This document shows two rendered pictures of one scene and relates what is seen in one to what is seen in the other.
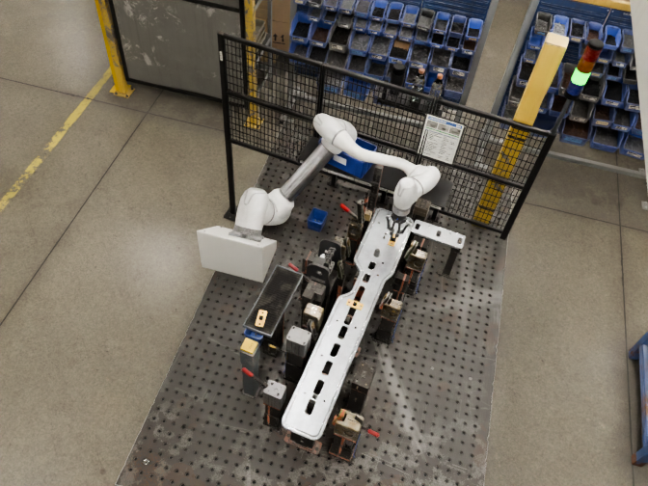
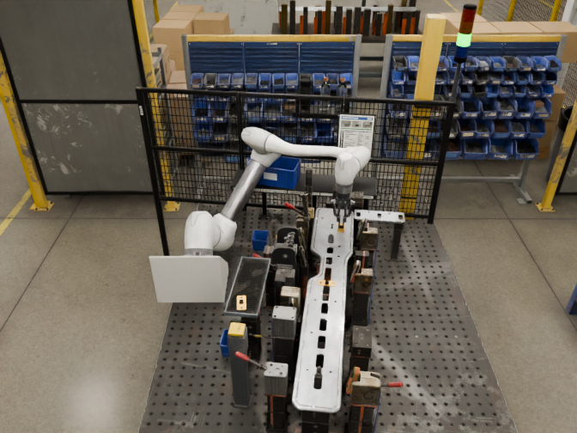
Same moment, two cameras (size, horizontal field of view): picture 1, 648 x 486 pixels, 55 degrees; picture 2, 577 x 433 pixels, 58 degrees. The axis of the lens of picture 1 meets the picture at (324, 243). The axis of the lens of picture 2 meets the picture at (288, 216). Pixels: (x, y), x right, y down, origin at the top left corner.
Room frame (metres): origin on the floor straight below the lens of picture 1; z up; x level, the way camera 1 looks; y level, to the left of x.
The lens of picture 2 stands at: (-0.19, 0.31, 2.70)
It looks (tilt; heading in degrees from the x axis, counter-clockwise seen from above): 34 degrees down; 351
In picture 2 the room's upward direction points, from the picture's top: straight up
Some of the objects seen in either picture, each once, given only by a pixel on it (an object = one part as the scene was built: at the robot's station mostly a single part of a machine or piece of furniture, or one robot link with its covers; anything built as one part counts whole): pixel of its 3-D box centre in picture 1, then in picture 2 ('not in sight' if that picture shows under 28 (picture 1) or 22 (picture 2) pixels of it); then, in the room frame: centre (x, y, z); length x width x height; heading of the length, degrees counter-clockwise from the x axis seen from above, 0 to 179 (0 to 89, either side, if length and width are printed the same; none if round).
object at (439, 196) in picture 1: (375, 172); (304, 183); (2.58, -0.25, 1.02); 0.90 x 0.22 x 0.03; 74
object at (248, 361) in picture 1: (250, 369); (239, 368); (1.29, 0.27, 0.92); 0.08 x 0.08 x 0.44; 74
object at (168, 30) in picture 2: not in sight; (199, 57); (6.86, 0.34, 0.52); 1.20 x 0.80 x 1.05; 167
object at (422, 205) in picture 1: (417, 224); (355, 219); (2.33, -0.52, 0.88); 0.08 x 0.08 x 0.36; 74
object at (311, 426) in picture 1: (354, 309); (328, 287); (1.64, -0.19, 1.00); 1.38 x 0.22 x 0.02; 164
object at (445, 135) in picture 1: (440, 139); (355, 137); (2.61, -0.57, 1.30); 0.23 x 0.02 x 0.31; 74
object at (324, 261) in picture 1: (323, 282); (287, 275); (1.81, -0.02, 0.94); 0.18 x 0.13 x 0.49; 164
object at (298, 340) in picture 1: (297, 356); (284, 345); (1.39, 0.07, 0.90); 0.13 x 0.10 x 0.41; 74
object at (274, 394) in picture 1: (274, 406); (276, 398); (1.14, 0.14, 0.88); 0.11 x 0.10 x 0.36; 74
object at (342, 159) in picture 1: (346, 152); (274, 170); (2.63, -0.07, 1.10); 0.30 x 0.17 x 0.13; 64
